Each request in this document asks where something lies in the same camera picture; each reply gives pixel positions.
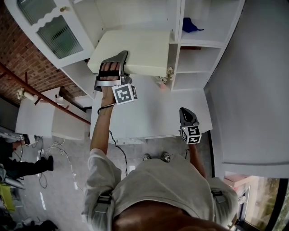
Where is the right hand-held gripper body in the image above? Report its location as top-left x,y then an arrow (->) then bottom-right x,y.
180,121 -> 202,145

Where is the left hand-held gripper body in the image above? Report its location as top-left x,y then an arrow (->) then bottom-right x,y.
94,55 -> 138,105

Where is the white shelf unit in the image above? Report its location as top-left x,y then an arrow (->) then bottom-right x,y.
3,0 -> 246,100

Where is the person's right forearm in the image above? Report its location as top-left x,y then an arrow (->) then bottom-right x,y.
187,143 -> 207,179

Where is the person's left forearm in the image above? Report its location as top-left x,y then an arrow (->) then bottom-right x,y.
89,87 -> 115,156

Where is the white table top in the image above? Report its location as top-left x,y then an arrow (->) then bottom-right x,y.
90,74 -> 213,145

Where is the person's left hand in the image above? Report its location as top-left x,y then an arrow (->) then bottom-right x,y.
101,63 -> 120,80

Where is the pink vase with pale flowers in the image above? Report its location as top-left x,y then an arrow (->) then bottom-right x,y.
155,66 -> 174,91

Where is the person's grey shirt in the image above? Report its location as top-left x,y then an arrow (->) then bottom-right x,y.
82,148 -> 239,228

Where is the pink box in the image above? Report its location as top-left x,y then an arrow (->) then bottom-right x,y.
223,171 -> 253,188

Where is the white glass cabinet door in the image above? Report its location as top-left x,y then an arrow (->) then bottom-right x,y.
4,0 -> 95,69

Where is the blue cloth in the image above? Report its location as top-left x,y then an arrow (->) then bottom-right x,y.
182,17 -> 205,33

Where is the wooden coat rack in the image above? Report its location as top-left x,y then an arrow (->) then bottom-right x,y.
0,62 -> 91,126

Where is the person's head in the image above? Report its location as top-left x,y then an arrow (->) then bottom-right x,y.
112,199 -> 233,231

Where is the white side table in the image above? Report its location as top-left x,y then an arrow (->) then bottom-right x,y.
15,87 -> 91,141

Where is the white vase with white flowers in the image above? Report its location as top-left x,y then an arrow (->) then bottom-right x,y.
17,87 -> 36,101

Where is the black framed window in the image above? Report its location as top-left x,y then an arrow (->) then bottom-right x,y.
246,175 -> 289,231

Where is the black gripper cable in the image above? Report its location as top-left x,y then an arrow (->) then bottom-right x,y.
97,103 -> 129,176

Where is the grey shoulder strap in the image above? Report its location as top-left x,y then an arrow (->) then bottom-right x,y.
93,194 -> 112,226
211,189 -> 226,203

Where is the white cable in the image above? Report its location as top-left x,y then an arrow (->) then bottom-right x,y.
45,141 -> 84,194

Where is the thin black cable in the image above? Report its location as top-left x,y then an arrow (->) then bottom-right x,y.
38,172 -> 48,189

